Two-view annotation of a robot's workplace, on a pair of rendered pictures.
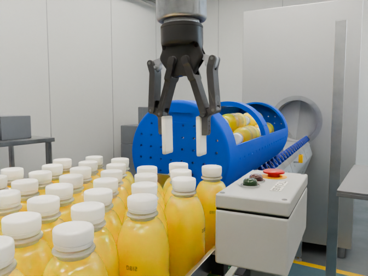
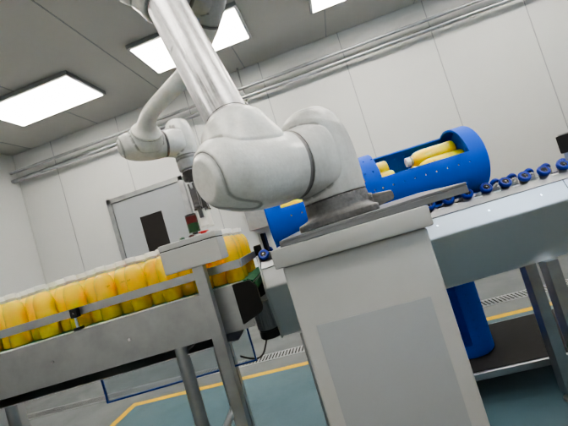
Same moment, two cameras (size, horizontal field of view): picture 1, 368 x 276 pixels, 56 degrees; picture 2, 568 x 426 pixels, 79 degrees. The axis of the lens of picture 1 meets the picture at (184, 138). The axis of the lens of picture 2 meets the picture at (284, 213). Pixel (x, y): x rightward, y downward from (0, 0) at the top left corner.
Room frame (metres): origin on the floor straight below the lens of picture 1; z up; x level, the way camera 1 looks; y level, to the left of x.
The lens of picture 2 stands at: (0.37, -1.36, 1.03)
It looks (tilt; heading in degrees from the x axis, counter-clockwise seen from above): 3 degrees up; 67
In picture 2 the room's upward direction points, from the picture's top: 17 degrees counter-clockwise
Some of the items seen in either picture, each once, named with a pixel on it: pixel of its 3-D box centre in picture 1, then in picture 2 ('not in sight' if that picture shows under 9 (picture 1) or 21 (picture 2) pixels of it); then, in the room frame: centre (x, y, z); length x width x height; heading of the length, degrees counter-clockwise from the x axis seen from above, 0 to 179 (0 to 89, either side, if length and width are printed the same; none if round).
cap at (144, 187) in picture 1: (144, 190); not in sight; (0.52, 0.06, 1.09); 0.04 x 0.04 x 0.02
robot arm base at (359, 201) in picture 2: not in sight; (346, 205); (0.84, -0.65, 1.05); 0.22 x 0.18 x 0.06; 142
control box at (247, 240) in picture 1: (266, 212); (193, 251); (0.54, -0.13, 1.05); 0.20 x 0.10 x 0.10; 154
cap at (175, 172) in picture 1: (180, 175); not in sight; (0.63, 0.01, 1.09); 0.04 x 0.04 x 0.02
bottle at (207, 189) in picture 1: (211, 220); (230, 257); (0.67, -0.05, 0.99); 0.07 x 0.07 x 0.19
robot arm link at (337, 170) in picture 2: not in sight; (317, 155); (0.81, -0.64, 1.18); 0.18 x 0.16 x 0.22; 13
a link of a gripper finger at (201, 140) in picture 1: (201, 135); (203, 217); (0.62, -0.03, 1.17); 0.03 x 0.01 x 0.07; 154
